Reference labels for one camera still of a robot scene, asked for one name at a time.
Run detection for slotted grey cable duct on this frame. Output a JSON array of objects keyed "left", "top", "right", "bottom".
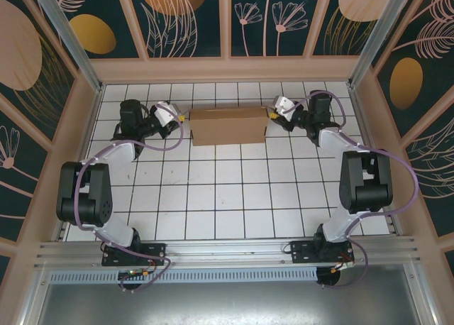
[{"left": 49, "top": 269, "right": 319, "bottom": 284}]

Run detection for wall panel pink flowers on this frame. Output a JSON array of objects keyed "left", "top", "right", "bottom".
[{"left": 230, "top": 0, "right": 314, "bottom": 58}]

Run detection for aluminium mounting rail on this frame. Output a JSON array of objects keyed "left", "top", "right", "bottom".
[{"left": 33, "top": 234, "right": 420, "bottom": 270}]

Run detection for grey metal sheet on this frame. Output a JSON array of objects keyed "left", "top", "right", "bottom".
[{"left": 35, "top": 281, "right": 439, "bottom": 325}]

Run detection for wall panel pale disc gold lines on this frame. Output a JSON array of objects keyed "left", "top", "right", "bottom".
[{"left": 311, "top": 0, "right": 386, "bottom": 57}]

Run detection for wall panel orange oval pink fern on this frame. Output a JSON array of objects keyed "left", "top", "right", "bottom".
[{"left": 371, "top": 0, "right": 454, "bottom": 110}]

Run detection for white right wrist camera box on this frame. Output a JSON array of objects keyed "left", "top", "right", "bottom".
[{"left": 274, "top": 94, "right": 297, "bottom": 121}]

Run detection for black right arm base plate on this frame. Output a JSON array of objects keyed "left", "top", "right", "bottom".
[{"left": 289, "top": 238, "right": 355, "bottom": 266}]

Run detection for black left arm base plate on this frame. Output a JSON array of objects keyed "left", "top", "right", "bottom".
[{"left": 101, "top": 242, "right": 167, "bottom": 268}]

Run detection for wall panel pink fern leaves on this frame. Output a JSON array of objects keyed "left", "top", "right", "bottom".
[{"left": 404, "top": 108, "right": 454, "bottom": 238}]

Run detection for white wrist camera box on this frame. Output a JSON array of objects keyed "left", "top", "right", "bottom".
[
  {"left": 274, "top": 94, "right": 297, "bottom": 121},
  {"left": 153, "top": 100, "right": 179, "bottom": 126}
]

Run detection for wall panel large pale disc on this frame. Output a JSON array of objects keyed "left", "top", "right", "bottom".
[{"left": 0, "top": 0, "right": 78, "bottom": 94}]

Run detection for wall panel single pink flower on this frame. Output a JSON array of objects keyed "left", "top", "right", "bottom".
[{"left": 0, "top": 94, "right": 55, "bottom": 239}]

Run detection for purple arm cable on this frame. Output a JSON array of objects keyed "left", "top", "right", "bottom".
[
  {"left": 292, "top": 89, "right": 420, "bottom": 291},
  {"left": 75, "top": 120, "right": 184, "bottom": 293}
]

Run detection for aluminium frame post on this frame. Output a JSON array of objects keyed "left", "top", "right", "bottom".
[
  {"left": 28, "top": 0, "right": 104, "bottom": 94},
  {"left": 346, "top": 0, "right": 416, "bottom": 90}
]

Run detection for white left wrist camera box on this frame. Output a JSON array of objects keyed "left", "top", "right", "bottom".
[{"left": 153, "top": 100, "right": 179, "bottom": 126}]

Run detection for brown cardboard box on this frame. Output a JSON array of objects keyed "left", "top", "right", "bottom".
[{"left": 188, "top": 105, "right": 270, "bottom": 148}]

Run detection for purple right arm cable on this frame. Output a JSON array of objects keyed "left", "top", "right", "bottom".
[{"left": 292, "top": 89, "right": 420, "bottom": 291}]

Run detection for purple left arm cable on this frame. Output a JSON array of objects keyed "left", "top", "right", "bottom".
[{"left": 75, "top": 120, "right": 184, "bottom": 293}]

